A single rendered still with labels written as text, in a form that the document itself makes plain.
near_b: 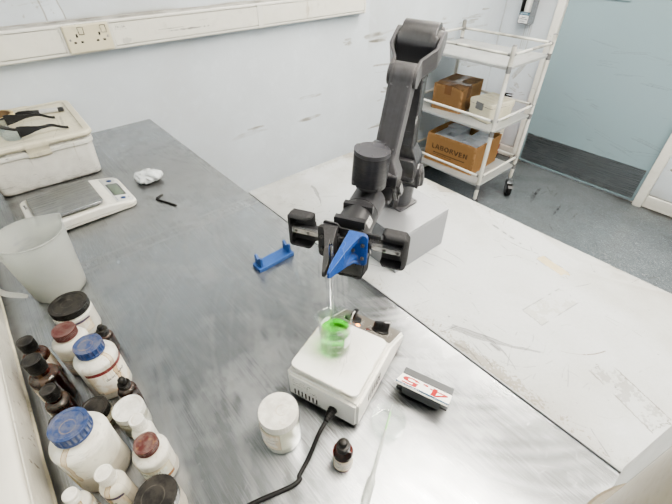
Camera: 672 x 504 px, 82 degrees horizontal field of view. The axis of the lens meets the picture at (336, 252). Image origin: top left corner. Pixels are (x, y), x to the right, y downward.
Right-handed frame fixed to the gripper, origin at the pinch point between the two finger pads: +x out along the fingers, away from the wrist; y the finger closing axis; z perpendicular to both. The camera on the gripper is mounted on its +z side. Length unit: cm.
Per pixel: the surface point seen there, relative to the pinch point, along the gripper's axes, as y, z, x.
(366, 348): -5.8, 16.9, 0.8
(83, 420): 24.3, 12.6, 27.3
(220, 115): 102, 33, -114
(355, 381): -6.0, 16.8, 7.2
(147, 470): 16.4, 19.8, 27.8
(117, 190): 81, 24, -32
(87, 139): 98, 15, -42
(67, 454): 24.7, 15.1, 30.7
